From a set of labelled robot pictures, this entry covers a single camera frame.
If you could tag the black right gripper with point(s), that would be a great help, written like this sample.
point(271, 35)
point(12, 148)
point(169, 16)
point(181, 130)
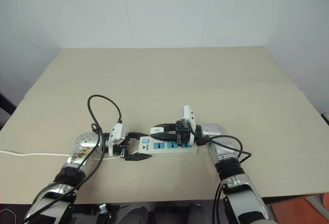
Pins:
point(183, 135)

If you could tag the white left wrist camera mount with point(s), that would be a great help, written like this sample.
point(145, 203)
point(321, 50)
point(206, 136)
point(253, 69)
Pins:
point(117, 134)

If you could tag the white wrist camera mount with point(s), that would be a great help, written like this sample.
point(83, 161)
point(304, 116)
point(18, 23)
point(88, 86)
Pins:
point(117, 134)
point(188, 116)

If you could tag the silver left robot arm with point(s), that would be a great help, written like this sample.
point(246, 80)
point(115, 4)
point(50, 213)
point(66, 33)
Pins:
point(82, 154)

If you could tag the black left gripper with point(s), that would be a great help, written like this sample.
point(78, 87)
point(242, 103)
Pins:
point(120, 149)

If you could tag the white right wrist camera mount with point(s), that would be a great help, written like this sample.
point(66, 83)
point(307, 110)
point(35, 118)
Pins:
point(188, 116)

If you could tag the small silver metal bracket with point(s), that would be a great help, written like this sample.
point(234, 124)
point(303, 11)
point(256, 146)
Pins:
point(103, 209)

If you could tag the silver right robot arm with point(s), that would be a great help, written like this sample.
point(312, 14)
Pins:
point(246, 190)

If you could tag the white charger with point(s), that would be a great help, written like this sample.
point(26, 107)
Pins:
point(156, 130)

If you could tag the white power strip blue sockets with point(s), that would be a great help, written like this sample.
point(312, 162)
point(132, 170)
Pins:
point(164, 153)

